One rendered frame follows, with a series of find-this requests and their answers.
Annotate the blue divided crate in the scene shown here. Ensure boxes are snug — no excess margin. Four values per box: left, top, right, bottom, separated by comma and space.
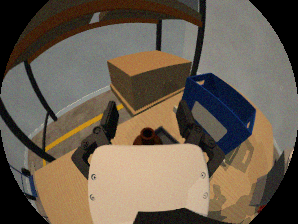
181, 73, 256, 155

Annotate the brown glass bottle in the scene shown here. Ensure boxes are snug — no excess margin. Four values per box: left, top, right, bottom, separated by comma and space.
133, 127, 163, 145

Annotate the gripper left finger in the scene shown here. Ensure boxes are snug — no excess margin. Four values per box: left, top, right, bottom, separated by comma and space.
71, 101, 119, 180

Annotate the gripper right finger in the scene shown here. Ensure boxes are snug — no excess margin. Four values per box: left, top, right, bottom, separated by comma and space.
176, 100, 225, 178

